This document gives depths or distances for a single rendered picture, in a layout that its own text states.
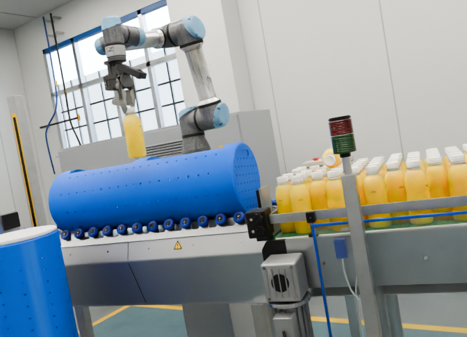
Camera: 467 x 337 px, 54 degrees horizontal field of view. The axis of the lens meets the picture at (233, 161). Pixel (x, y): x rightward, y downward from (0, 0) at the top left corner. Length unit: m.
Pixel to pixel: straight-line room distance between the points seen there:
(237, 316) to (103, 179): 0.92
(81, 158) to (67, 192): 2.55
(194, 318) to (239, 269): 0.73
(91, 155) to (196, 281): 2.83
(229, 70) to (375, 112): 1.44
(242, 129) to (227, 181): 1.80
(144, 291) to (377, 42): 3.09
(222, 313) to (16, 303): 0.94
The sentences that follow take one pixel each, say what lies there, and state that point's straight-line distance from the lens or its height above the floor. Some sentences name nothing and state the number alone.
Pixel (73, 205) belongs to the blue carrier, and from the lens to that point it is 2.03.
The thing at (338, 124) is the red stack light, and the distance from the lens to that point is 1.26.
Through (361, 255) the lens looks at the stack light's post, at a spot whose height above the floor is 0.88.
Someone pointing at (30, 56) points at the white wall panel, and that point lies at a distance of 7.38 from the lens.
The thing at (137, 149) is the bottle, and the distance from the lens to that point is 1.76.
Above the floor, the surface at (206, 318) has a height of 0.41.
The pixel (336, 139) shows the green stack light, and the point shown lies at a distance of 1.27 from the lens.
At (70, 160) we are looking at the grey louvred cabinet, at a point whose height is 1.32.
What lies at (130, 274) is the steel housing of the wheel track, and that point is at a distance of 1.97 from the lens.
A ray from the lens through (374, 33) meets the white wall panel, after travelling 4.32.
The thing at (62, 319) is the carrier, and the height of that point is 0.71.
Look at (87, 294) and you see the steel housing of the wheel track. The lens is 2.18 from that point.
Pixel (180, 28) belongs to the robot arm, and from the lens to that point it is 2.19.
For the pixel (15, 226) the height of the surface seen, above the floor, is 1.01.
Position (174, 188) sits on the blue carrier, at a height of 1.10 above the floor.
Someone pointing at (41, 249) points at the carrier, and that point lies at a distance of 1.79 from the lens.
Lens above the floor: 1.25
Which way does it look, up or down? 3 degrees down
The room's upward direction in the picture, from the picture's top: 10 degrees counter-clockwise
